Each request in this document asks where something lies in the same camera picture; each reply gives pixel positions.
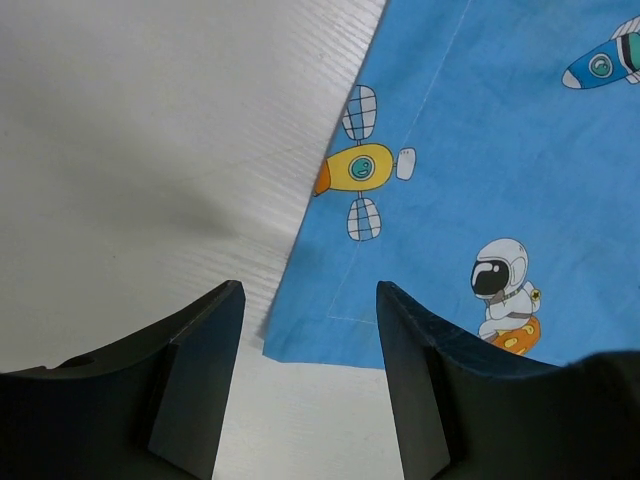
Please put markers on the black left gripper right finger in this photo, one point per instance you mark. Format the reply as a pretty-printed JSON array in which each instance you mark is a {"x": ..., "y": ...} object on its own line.
[{"x": 464, "y": 409}]

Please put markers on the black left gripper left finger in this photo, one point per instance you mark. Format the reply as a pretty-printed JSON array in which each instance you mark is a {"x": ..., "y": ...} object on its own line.
[{"x": 148, "y": 406}]

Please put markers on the blue space print placemat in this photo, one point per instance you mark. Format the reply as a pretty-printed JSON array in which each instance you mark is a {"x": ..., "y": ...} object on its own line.
[{"x": 487, "y": 162}]

